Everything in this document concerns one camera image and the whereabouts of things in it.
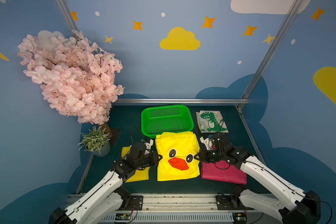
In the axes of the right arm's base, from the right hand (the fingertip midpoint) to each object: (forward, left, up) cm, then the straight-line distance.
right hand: (196, 154), depth 76 cm
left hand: (-1, +19, -1) cm, 19 cm away
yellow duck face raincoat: (+3, +10, -1) cm, 10 cm away
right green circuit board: (-26, -24, -19) cm, 40 cm away
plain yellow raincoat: (-8, +33, -15) cm, 37 cm away
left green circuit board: (-29, +38, -17) cm, 50 cm away
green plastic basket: (+35, +29, -15) cm, 48 cm away
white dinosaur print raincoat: (+35, -16, -14) cm, 41 cm away
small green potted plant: (+5, +59, 0) cm, 59 cm away
